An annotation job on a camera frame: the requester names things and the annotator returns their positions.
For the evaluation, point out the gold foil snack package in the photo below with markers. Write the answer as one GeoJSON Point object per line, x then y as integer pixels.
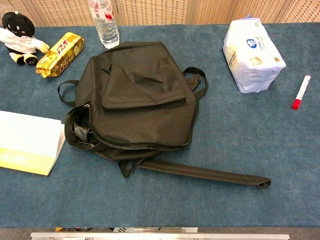
{"type": "Point", "coordinates": [60, 55]}

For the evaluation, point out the black fabric backpack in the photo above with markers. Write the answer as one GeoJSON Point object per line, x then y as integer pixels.
{"type": "Point", "coordinates": [140, 100]}

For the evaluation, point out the beige wicker folding screen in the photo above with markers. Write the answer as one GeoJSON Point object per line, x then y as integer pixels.
{"type": "Point", "coordinates": [155, 10]}

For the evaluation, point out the white book with yellow band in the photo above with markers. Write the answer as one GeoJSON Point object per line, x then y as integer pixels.
{"type": "Point", "coordinates": [25, 135]}

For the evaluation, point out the black plush doll white shirt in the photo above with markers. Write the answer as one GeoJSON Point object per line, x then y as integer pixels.
{"type": "Point", "coordinates": [17, 25]}

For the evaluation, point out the white marker with red cap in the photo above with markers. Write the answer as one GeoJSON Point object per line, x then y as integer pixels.
{"type": "Point", "coordinates": [301, 91]}

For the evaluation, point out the white tissue pack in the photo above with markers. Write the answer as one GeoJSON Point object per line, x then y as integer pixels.
{"type": "Point", "coordinates": [252, 55]}

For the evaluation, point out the clear plastic water bottle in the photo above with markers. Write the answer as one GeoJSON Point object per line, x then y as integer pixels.
{"type": "Point", "coordinates": [106, 30]}

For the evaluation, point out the aluminium profile rail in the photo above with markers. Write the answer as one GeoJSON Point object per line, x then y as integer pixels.
{"type": "Point", "coordinates": [160, 236]}

